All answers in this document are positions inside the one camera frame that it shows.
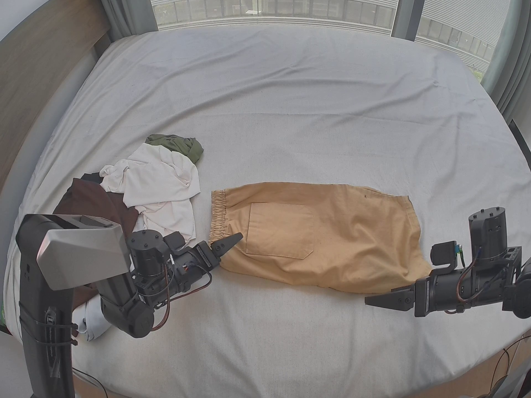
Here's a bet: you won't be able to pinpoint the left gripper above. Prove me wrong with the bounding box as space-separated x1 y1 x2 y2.
169 233 244 292

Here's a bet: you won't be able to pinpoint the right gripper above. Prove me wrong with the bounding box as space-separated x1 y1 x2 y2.
365 270 478 318

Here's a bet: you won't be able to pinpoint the tan shorts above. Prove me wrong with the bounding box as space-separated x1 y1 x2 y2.
207 182 433 294

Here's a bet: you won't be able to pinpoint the bed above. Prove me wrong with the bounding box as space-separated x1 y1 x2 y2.
0 0 531 398

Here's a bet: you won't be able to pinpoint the cream garment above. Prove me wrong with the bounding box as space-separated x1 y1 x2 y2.
100 143 201 250

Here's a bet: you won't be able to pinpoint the olive green garment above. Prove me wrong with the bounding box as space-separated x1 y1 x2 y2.
145 134 205 167

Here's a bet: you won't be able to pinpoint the dark brown garment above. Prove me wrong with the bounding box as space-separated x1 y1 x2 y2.
53 178 139 306

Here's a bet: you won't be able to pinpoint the pale grey garment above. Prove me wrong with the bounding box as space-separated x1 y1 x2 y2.
75 295 110 343

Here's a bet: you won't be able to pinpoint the grey-green curtain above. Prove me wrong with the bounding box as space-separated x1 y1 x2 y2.
89 0 160 63
481 0 531 123

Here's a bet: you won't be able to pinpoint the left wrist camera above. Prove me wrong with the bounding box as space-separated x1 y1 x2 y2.
163 231 188 254

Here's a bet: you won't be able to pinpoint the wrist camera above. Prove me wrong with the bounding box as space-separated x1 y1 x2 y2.
163 231 188 254
430 242 464 277

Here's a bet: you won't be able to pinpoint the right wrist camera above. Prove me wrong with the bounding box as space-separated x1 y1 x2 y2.
430 242 464 277

